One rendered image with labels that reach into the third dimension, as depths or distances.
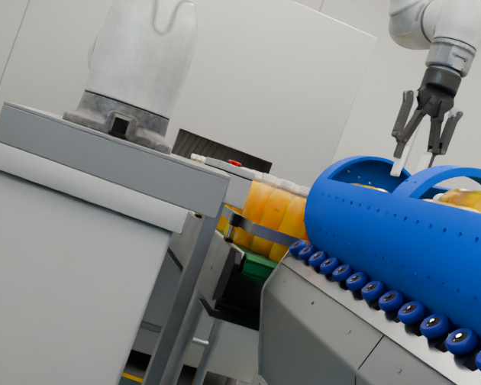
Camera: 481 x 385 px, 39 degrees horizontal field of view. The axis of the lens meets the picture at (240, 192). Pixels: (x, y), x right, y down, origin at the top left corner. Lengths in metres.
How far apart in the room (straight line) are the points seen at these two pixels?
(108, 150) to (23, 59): 4.99
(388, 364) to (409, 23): 0.77
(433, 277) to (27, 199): 0.63
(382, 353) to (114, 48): 0.66
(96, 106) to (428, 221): 0.56
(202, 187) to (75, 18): 5.01
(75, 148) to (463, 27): 0.81
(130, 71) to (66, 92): 4.79
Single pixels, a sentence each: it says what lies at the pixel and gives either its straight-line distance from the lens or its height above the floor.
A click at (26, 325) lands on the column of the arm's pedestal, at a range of 1.10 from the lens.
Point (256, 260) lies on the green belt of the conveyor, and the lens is 1.73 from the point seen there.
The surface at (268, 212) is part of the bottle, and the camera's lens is 1.82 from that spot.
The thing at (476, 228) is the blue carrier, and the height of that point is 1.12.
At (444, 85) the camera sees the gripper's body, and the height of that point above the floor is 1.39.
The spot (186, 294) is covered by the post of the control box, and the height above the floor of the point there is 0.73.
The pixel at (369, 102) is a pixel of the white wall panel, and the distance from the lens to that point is 5.97.
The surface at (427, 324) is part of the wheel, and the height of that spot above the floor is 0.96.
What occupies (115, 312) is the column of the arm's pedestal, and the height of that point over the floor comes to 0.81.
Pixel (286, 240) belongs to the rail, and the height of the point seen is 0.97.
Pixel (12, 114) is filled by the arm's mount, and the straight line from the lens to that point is 1.07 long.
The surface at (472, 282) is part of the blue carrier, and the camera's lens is 0.98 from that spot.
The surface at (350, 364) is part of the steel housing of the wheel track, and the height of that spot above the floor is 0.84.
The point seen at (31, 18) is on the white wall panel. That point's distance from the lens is 6.06.
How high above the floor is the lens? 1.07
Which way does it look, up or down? 1 degrees down
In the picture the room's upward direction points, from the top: 20 degrees clockwise
